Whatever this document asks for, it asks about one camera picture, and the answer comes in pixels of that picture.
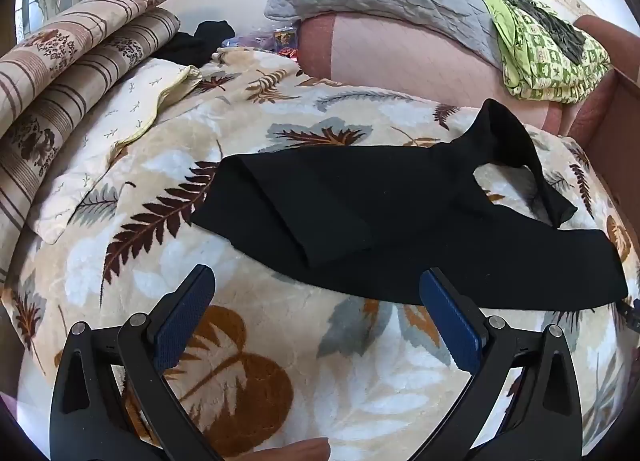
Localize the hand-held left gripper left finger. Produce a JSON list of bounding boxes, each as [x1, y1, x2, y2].
[[49, 264, 217, 461]]

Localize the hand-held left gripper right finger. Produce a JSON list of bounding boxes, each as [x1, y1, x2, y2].
[[419, 268, 583, 461]]

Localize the black pants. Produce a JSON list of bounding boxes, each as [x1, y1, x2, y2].
[[191, 98, 629, 311]]

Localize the person's left hand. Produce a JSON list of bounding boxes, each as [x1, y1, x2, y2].
[[260, 436, 331, 461]]

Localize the leaf-print fleece blanket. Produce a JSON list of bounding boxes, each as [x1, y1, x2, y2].
[[10, 48, 640, 461]]

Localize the cream pillow with small print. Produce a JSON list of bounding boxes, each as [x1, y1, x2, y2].
[[30, 58, 203, 244]]

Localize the striped folded blanket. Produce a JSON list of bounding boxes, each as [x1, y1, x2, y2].
[[0, 0, 185, 107], [0, 8, 181, 282]]

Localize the pink cushion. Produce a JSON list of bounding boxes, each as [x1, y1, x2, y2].
[[297, 14, 616, 142]]

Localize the green printed cloth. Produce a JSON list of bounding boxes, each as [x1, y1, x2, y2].
[[462, 0, 612, 104]]

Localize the black cloth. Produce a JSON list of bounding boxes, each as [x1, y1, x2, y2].
[[162, 21, 236, 67]]

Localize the purple patterned cloth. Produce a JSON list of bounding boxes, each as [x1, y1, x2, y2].
[[220, 34, 281, 53]]

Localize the colourful packet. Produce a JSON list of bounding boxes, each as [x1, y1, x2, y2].
[[272, 26, 301, 58]]

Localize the dark grey cloth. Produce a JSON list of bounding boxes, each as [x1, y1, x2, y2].
[[490, 0, 586, 64]]

